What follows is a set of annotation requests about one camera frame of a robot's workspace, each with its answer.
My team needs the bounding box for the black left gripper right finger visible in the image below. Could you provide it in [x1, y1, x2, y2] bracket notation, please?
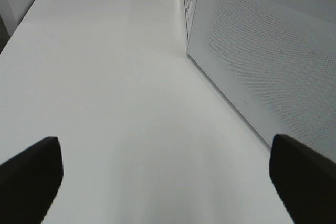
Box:
[269, 134, 335, 223]

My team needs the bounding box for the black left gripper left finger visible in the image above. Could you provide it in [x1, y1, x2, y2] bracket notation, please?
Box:
[1, 137, 64, 223]

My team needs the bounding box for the white microwave door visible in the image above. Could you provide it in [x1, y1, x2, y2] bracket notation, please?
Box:
[186, 0, 336, 156]

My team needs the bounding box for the white microwave oven body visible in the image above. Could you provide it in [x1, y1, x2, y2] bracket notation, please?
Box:
[181, 0, 336, 156]

